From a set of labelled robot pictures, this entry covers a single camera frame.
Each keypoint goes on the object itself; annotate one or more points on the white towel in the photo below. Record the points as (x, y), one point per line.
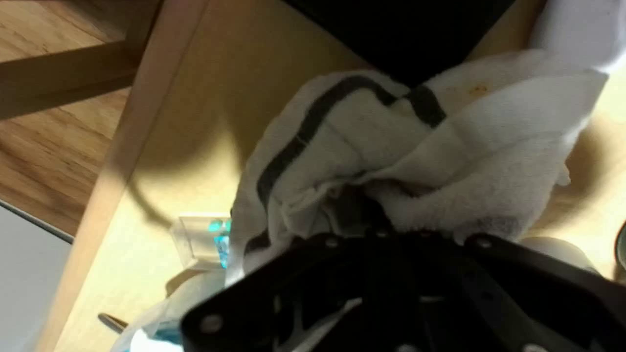
(474, 150)

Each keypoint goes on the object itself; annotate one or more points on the black mat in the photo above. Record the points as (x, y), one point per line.
(408, 40)

